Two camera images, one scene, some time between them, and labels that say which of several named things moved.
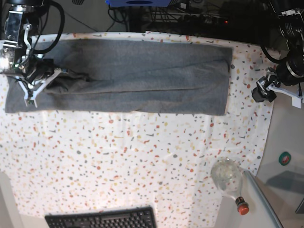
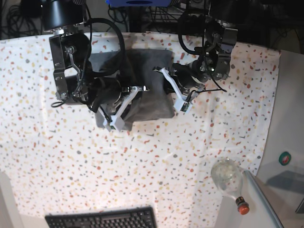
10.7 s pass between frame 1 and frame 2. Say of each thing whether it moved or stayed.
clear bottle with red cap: stayed
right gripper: moved
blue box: stayed
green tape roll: stayed
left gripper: moved
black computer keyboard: stayed
